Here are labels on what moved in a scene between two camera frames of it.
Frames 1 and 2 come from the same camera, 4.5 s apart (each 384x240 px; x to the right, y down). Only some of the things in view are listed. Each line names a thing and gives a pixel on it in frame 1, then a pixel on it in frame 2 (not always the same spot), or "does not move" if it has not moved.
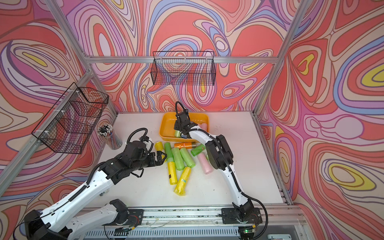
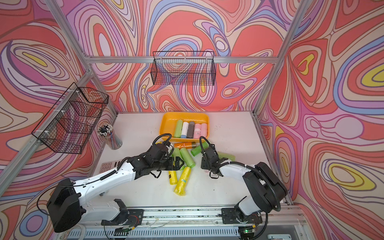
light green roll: [177, 133] does not move
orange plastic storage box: [167, 121] does not move
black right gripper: [177, 125] to [203, 164]
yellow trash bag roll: [181, 188] does not move
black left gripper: [154, 162] to [172, 166]
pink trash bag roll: [204, 126] does not move
